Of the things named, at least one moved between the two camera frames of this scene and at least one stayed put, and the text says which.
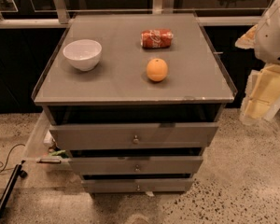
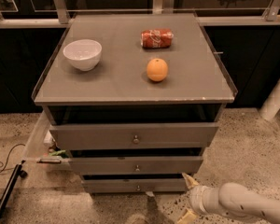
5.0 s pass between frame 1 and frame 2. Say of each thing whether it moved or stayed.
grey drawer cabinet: stayed
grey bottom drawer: stayed
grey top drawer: stayed
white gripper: moved
